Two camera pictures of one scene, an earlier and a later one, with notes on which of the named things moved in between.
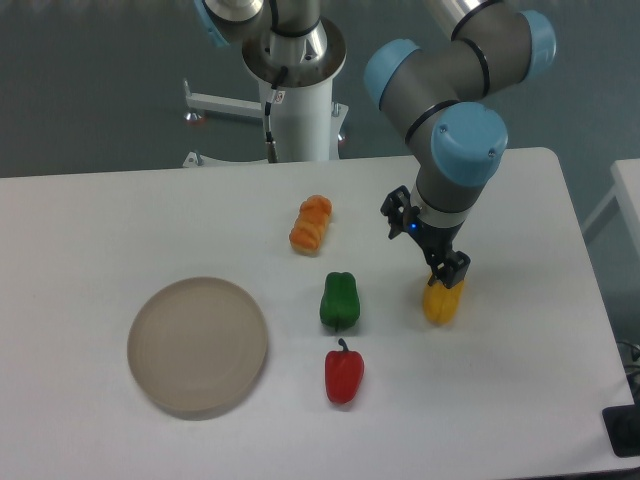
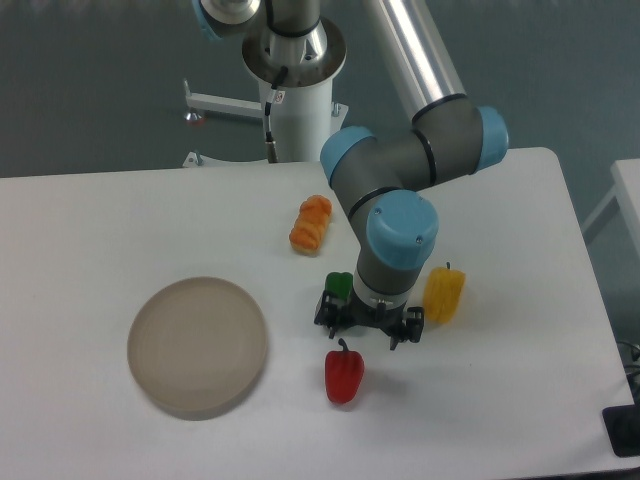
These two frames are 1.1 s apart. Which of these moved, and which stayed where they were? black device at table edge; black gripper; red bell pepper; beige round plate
Moved: black gripper
Stayed: black device at table edge; beige round plate; red bell pepper
